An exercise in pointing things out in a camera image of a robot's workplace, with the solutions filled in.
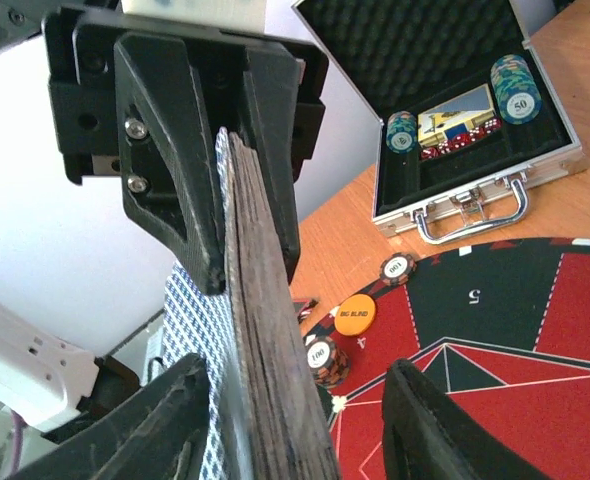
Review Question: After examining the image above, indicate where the card box in case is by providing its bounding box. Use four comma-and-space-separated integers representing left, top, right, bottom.
417, 84, 496, 140

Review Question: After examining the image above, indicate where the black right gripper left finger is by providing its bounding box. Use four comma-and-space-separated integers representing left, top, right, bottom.
12, 354, 209, 479

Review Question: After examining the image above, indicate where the round red black poker mat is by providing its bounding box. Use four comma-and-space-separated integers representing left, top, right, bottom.
307, 238, 590, 479

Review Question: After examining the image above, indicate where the aluminium poker chip case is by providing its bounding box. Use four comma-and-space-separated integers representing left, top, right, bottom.
294, 1, 585, 245

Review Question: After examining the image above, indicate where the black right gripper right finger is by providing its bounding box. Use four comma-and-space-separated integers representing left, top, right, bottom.
382, 359, 547, 479

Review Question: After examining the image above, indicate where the red black triangular token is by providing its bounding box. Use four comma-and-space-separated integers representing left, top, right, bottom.
293, 297, 319, 324

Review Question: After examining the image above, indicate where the red dice row in case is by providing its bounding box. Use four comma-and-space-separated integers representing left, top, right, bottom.
418, 117, 502, 161

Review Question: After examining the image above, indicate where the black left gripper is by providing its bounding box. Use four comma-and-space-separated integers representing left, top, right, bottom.
42, 5, 329, 295

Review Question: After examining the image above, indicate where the yellow big blind button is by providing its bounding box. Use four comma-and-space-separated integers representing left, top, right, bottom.
334, 294, 376, 336

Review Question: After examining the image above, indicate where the poker chip row in case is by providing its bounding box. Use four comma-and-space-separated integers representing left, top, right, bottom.
490, 54, 542, 125

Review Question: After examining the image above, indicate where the single hundred chip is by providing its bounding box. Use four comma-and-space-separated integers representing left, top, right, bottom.
379, 252, 416, 287

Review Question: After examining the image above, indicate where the blue playing card deck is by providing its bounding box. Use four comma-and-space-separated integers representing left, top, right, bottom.
163, 130, 340, 479

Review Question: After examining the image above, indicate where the brown black hundred chip stack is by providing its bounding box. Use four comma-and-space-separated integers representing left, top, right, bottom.
305, 336, 350, 389

